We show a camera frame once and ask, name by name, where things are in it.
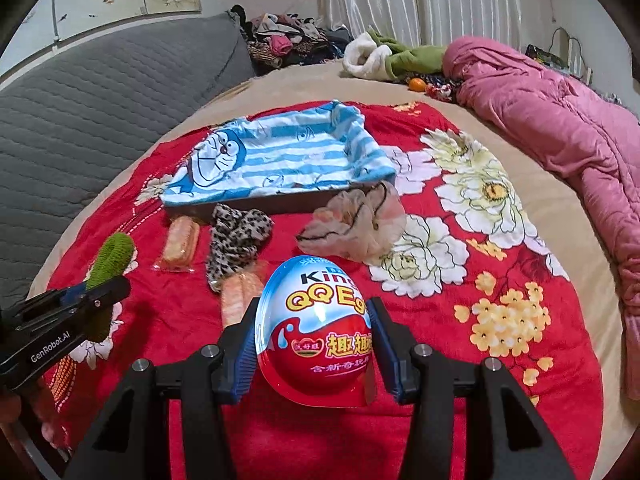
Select green fuzzy hair scrunchie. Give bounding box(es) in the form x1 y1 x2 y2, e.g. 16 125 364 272
86 232 134 290

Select small bread package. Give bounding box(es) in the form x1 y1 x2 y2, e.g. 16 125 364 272
153 216 200 272

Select large bread package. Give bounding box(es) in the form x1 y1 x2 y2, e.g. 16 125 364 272
220 271 264 328

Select leopard print scrunchie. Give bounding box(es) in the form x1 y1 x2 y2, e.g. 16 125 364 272
205 204 273 292

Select red Kinder egg toy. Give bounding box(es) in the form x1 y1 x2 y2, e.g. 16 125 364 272
255 256 375 408

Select beige sheer scrunchie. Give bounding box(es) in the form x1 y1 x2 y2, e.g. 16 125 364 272
296 181 407 262

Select grey quilted headboard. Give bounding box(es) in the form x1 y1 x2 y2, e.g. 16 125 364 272
1 13 255 308

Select red floral blanket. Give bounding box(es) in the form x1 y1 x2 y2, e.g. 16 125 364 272
50 101 603 479

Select blue striped cartoon tray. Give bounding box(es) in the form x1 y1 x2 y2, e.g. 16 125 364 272
160 101 396 208

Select beige bed sheet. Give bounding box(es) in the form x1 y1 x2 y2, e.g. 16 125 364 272
36 64 639 479

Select pink quilted comforter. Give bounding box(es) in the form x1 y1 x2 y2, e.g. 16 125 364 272
442 36 639 400

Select pile of clothes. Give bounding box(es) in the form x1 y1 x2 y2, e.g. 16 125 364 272
228 4 354 76

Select colourful snack wrappers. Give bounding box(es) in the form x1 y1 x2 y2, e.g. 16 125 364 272
425 74 462 104

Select orange fruit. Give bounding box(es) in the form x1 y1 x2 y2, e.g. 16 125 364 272
408 77 426 93

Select green and white garment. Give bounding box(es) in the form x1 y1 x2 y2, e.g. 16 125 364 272
342 30 447 81

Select cluttered side desk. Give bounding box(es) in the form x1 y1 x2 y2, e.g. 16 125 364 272
525 27 623 106

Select white striped curtain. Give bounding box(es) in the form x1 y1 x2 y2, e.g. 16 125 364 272
299 0 524 49

